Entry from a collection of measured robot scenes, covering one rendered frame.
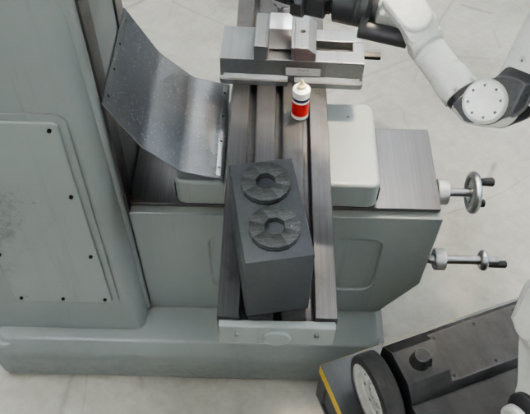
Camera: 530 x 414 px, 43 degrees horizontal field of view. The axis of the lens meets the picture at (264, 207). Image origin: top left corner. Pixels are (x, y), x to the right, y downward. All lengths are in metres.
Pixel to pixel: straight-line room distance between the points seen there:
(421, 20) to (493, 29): 2.21
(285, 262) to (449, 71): 0.45
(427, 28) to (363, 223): 0.61
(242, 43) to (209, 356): 0.94
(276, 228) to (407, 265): 0.80
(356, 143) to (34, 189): 0.78
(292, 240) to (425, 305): 1.31
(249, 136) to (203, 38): 1.71
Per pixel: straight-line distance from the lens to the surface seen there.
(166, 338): 2.08
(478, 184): 1.88
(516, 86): 1.23
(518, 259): 2.61
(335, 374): 1.81
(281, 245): 1.14
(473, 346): 1.70
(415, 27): 1.30
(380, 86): 3.07
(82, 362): 2.19
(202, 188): 1.64
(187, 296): 2.07
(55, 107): 1.43
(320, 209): 1.44
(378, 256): 1.88
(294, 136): 1.57
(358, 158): 1.69
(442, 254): 1.90
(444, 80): 1.29
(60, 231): 1.74
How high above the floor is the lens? 2.05
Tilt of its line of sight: 53 degrees down
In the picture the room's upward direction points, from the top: 1 degrees clockwise
